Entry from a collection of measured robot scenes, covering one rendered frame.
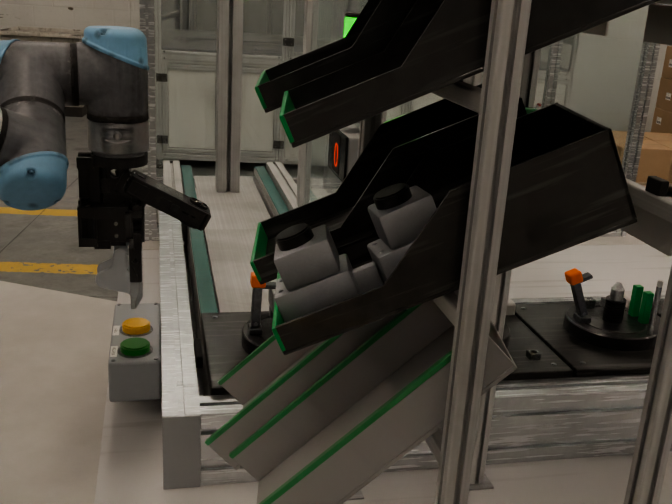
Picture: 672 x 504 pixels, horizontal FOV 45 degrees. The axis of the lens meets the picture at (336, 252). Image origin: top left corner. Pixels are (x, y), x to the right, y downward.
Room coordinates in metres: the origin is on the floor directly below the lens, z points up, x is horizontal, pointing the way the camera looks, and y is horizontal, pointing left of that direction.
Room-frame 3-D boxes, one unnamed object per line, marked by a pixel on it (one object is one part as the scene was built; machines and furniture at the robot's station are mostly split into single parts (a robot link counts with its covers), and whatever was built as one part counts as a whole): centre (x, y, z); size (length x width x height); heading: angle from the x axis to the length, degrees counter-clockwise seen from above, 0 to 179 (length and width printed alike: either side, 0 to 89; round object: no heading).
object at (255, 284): (1.04, 0.10, 1.04); 0.04 x 0.02 x 0.08; 103
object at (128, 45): (1.01, 0.29, 1.34); 0.09 x 0.08 x 0.11; 109
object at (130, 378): (1.08, 0.28, 0.93); 0.21 x 0.07 x 0.06; 13
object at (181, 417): (1.28, 0.27, 0.91); 0.89 x 0.06 x 0.11; 13
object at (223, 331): (1.05, 0.06, 0.96); 0.24 x 0.24 x 0.02; 13
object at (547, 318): (1.16, -0.43, 1.01); 0.24 x 0.24 x 0.13; 13
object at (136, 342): (1.01, 0.27, 0.96); 0.04 x 0.04 x 0.02
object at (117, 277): (0.99, 0.28, 1.07); 0.06 x 0.03 x 0.09; 103
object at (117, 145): (1.01, 0.28, 1.26); 0.08 x 0.08 x 0.05
